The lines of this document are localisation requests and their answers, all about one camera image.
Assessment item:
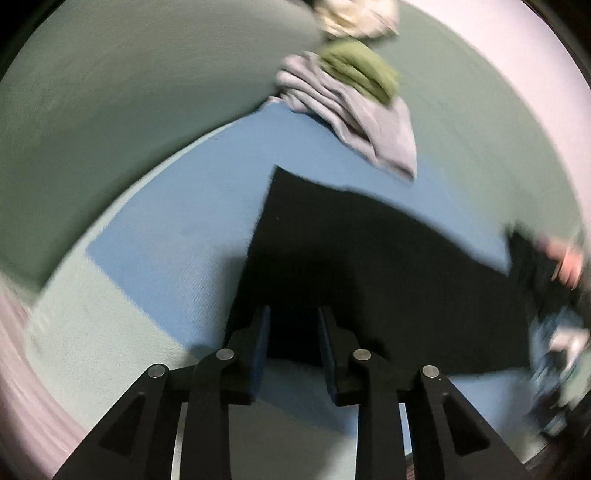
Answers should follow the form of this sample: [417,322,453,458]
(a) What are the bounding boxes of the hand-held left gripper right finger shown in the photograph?
[318,305,532,480]

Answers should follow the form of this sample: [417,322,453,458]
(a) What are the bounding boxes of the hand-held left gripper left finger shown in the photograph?
[53,305,271,480]

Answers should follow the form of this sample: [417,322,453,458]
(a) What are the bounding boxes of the black cloth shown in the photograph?
[226,165,532,376]

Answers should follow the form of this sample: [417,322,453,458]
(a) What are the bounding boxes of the person's right hand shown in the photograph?
[538,236,585,291]

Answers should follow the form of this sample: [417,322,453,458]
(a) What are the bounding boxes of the blue mat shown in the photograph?
[85,99,513,435]

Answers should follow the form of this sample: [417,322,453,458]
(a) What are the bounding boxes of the grey knitted towel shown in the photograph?
[263,52,417,182]

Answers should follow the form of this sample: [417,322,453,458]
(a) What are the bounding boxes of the green folded cloth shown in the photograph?
[320,39,400,105]

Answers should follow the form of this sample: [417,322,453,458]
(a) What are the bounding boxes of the green sofa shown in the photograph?
[0,0,587,480]

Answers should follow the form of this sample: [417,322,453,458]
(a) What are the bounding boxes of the cream printed cloth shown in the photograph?
[309,0,400,41]

